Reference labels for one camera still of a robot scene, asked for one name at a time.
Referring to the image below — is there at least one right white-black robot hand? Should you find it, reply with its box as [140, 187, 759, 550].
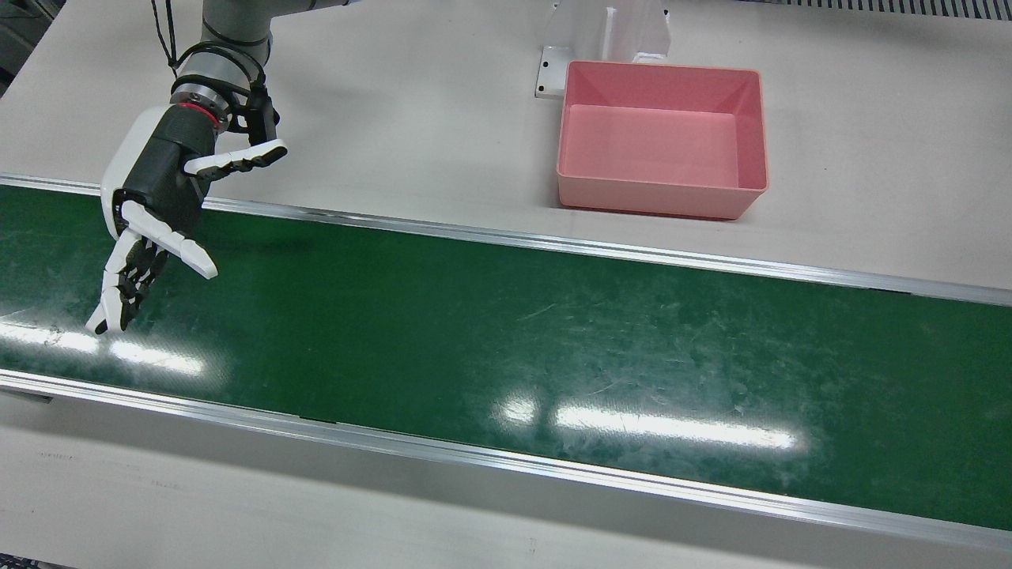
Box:
[85, 103, 289, 337]

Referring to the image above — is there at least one pink plastic box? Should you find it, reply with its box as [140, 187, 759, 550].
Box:
[556, 60, 770, 221]

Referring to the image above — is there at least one green conveyor belt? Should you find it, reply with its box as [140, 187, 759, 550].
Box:
[0, 174, 1012, 554]

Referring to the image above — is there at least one grey ribbed grille panel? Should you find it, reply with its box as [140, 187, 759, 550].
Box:
[759, 0, 1012, 21]

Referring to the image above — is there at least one black wrist cable connector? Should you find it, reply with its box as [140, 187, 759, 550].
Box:
[237, 83, 279, 147]

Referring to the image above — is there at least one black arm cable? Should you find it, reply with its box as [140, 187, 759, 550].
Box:
[150, 0, 266, 96]

